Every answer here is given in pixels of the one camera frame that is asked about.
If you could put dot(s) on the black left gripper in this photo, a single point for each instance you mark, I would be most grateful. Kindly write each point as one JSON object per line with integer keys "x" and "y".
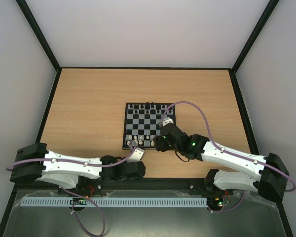
{"x": 137, "y": 178}

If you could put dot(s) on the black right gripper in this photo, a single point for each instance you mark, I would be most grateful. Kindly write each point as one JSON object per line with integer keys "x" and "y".
{"x": 160, "y": 143}

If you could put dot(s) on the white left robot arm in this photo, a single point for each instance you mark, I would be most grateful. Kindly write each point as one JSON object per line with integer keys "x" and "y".
{"x": 37, "y": 163}

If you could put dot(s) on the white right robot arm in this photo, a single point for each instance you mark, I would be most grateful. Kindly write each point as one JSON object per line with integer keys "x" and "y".
{"x": 267, "y": 176}

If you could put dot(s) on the green circuit board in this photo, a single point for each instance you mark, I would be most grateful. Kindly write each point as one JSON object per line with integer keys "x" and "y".
{"x": 221, "y": 201}

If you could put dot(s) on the black and silver chessboard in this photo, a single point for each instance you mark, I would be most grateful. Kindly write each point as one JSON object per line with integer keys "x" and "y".
{"x": 144, "y": 124}

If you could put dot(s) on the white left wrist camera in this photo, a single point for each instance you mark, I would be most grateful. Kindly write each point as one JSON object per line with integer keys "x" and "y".
{"x": 137, "y": 155}

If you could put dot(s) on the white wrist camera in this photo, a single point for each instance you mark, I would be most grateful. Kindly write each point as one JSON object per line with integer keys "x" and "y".
{"x": 137, "y": 155}
{"x": 167, "y": 121}

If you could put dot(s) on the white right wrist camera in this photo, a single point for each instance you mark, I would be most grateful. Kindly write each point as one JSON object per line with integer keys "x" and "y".
{"x": 167, "y": 121}

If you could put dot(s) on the black mounting rail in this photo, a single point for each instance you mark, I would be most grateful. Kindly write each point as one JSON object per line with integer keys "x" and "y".
{"x": 192, "y": 186}

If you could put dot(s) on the light blue slotted cable duct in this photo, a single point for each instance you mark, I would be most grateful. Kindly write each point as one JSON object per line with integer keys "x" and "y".
{"x": 115, "y": 202}

